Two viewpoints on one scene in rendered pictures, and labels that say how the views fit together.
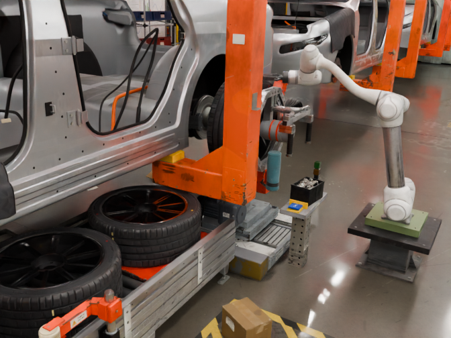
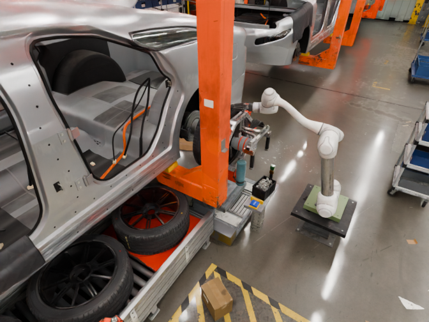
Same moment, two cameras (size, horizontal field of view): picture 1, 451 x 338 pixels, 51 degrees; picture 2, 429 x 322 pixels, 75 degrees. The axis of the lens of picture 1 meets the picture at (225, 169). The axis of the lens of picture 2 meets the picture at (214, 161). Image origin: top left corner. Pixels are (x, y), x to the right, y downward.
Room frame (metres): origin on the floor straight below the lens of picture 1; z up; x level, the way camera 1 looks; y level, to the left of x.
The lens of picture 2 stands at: (0.87, -0.17, 2.25)
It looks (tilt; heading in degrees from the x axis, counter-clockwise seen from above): 37 degrees down; 3
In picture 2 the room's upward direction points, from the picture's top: straight up
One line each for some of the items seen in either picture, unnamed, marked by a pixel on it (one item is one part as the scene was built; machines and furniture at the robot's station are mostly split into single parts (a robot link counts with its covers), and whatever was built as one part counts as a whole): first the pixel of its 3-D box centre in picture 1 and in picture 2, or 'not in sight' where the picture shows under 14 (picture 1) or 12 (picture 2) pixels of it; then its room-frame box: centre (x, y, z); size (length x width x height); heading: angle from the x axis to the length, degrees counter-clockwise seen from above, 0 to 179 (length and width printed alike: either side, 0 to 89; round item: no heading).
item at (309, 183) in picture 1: (307, 190); (263, 187); (2.83, -0.54, 0.51); 0.20 x 0.14 x 0.13; 143
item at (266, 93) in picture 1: (267, 129); (237, 142); (3.07, -0.27, 0.85); 0.54 x 0.07 x 0.54; 151
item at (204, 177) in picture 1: (192, 161); (182, 172); (2.80, 0.21, 0.69); 0.52 x 0.17 x 0.35; 61
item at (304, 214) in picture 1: (304, 202); (262, 195); (2.80, -0.52, 0.44); 0.43 x 0.17 x 0.03; 151
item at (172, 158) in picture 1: (170, 155); (167, 164); (2.88, 0.36, 0.71); 0.14 x 0.14 x 0.05; 61
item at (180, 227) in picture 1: (145, 222); (152, 216); (2.54, 0.47, 0.39); 0.66 x 0.66 x 0.24
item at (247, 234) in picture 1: (242, 217); (221, 190); (3.19, -0.14, 0.13); 0.50 x 0.36 x 0.10; 151
